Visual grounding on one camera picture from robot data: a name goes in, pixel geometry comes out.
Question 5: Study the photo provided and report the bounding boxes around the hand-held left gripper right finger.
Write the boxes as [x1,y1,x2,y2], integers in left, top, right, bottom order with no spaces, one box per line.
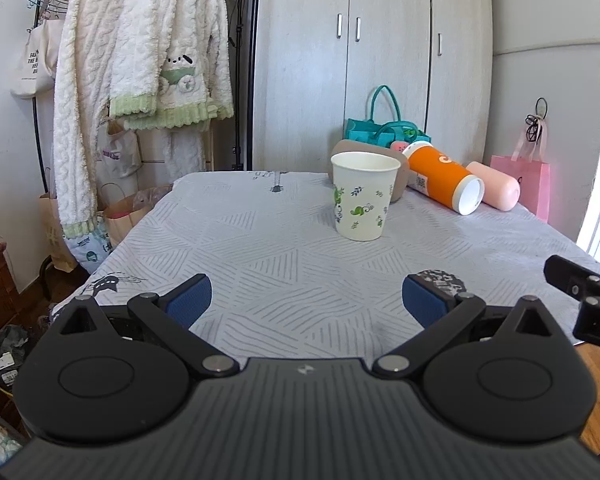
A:
[372,273,557,379]

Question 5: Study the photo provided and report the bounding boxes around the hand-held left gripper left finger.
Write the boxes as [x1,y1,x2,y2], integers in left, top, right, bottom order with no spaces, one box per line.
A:
[54,273,240,379]

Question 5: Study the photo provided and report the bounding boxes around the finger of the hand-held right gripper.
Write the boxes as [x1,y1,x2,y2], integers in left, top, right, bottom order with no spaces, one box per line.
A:
[543,254,600,302]

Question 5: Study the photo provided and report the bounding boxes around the orange cup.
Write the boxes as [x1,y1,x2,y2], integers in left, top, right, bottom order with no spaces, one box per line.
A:
[401,142,486,216]

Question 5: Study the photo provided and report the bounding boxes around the white leaf-print paper cup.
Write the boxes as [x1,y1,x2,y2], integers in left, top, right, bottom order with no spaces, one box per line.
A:
[330,151,402,242]

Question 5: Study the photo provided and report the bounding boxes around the pink gift bag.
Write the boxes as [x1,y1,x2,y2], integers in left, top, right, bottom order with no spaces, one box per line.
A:
[489,119,551,224]

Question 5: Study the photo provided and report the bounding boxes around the grey patterned tablecloth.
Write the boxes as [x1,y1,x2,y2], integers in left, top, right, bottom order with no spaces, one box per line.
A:
[50,170,600,361]

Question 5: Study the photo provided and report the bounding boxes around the brown paper bag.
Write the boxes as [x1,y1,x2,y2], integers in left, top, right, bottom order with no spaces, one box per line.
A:
[99,182,173,251]
[37,167,81,274]

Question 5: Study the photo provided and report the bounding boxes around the pink bottle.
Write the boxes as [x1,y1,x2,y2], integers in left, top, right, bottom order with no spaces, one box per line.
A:
[466,160,522,211]

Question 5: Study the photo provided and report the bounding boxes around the beige round container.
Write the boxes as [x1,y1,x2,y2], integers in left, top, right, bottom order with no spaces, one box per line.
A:
[329,139,411,204]

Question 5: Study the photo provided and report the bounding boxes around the small canvas tote bag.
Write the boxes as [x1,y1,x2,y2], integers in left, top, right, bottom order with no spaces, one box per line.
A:
[96,120,144,192]

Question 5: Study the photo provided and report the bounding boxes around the white refrigerator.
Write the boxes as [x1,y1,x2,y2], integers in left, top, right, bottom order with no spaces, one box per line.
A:
[482,0,600,241]

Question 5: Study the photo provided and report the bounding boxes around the teal gift bag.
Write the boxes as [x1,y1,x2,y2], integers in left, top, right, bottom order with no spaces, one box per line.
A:
[346,84,434,155]

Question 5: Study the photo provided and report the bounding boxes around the white fluffy robe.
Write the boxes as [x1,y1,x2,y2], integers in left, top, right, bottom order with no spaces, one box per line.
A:
[52,0,208,240]

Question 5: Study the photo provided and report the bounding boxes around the black light stand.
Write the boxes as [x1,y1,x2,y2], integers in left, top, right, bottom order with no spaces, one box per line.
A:
[226,0,257,172]

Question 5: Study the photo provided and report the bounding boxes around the black clothes rack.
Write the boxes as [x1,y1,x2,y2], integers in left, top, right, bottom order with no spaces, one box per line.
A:
[27,0,81,306]

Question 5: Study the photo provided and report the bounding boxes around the white pajama jacket green trim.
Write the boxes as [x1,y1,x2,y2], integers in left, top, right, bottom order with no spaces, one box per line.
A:
[108,0,235,132]

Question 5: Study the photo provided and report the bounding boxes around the grey wardrobe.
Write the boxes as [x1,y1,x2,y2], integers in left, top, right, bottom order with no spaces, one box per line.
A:
[251,0,496,172]

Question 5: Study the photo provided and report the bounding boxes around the white printed tote bag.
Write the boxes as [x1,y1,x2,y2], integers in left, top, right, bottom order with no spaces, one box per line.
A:
[9,0,66,100]

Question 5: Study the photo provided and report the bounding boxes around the black hair ties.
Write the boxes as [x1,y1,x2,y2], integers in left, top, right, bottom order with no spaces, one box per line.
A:
[524,97,550,144]

